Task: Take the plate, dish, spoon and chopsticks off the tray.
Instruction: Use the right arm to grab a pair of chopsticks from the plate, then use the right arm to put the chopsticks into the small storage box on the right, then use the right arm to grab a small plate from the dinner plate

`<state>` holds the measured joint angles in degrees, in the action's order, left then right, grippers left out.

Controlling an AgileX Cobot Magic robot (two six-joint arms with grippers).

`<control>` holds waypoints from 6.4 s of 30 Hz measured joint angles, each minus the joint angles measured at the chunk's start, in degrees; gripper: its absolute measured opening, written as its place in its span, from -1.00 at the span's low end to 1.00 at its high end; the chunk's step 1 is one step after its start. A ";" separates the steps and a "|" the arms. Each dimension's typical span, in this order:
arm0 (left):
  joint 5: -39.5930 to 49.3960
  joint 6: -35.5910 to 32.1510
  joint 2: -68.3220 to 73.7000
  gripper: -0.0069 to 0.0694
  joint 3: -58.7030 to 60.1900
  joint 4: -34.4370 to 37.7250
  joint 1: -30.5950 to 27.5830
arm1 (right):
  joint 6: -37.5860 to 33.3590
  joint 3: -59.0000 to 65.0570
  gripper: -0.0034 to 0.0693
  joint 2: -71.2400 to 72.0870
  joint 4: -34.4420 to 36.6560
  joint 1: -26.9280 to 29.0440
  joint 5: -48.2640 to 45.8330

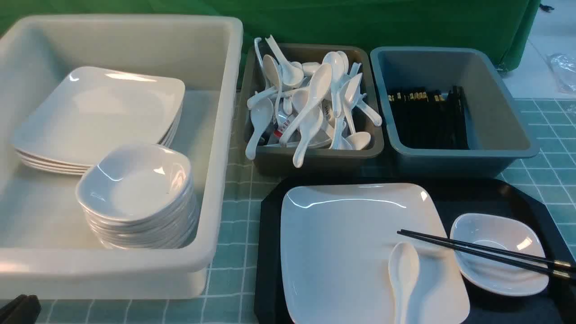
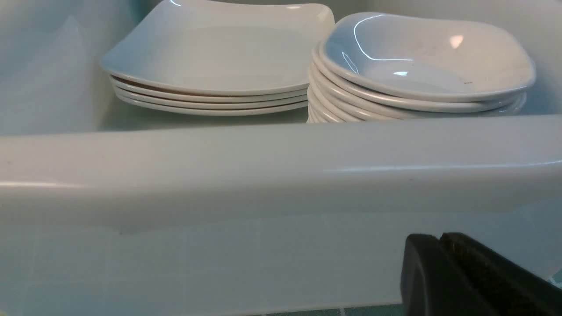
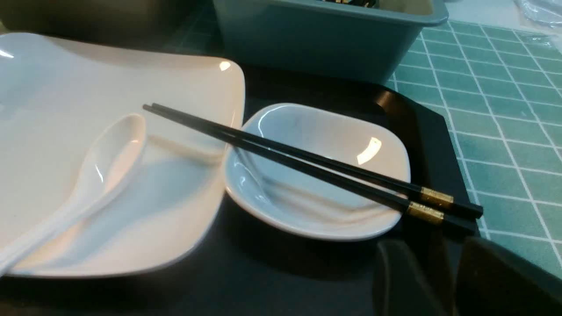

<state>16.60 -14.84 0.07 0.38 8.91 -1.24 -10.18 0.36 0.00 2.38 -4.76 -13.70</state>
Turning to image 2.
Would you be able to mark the bottom white square plate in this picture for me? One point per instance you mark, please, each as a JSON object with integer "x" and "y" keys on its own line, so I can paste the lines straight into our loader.
{"x": 218, "y": 113}

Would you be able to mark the stack of small white bowls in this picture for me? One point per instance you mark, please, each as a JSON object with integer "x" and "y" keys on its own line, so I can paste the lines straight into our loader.
{"x": 352, "y": 102}

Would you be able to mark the large white plastic tub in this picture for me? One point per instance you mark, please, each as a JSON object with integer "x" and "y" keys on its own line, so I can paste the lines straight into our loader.
{"x": 109, "y": 209}

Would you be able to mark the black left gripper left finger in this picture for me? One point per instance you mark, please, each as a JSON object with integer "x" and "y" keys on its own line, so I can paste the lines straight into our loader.
{"x": 432, "y": 284}

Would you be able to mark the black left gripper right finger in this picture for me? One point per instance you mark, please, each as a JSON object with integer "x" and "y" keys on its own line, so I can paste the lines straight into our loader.
{"x": 510, "y": 289}

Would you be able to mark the top white square plate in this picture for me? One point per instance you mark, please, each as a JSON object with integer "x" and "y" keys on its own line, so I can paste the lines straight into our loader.
{"x": 223, "y": 49}

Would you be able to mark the white square plate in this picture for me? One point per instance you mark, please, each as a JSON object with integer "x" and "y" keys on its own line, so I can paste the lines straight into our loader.
{"x": 218, "y": 113}
{"x": 223, "y": 49}
{"x": 208, "y": 106}
{"x": 152, "y": 91}

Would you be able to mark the small white bowl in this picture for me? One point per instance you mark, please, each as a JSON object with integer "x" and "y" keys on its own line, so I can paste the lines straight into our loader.
{"x": 428, "y": 59}

